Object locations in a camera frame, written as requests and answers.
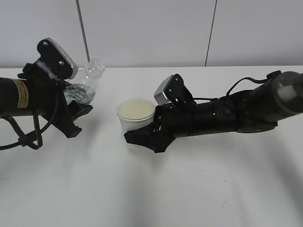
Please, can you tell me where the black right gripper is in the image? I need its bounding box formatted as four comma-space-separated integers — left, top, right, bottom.
124, 101, 196, 153

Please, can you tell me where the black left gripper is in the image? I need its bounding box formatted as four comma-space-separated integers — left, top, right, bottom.
17, 61, 93, 139

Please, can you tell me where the white paper cup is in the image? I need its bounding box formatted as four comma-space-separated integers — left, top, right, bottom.
116, 98, 155, 133

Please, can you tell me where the clear green-label water bottle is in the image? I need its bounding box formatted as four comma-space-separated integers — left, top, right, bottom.
64, 59, 106, 105

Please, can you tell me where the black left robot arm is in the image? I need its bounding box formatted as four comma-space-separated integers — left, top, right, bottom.
0, 63, 93, 138

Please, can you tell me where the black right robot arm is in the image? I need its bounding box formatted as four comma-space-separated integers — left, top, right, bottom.
124, 70, 303, 153

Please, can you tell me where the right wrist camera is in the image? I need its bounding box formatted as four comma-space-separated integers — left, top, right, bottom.
154, 74, 194, 109

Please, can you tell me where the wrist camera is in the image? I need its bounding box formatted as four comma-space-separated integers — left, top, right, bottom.
37, 37, 78, 80
154, 74, 194, 109

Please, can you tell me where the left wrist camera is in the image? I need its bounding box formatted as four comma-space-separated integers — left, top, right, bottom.
37, 37, 78, 80

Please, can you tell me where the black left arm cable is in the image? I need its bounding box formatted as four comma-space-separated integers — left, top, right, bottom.
0, 80, 67, 150

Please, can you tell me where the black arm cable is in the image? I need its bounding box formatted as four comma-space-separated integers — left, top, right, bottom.
0, 80, 67, 150
193, 70, 282, 105

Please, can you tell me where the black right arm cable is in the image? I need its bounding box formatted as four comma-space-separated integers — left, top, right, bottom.
193, 70, 282, 105

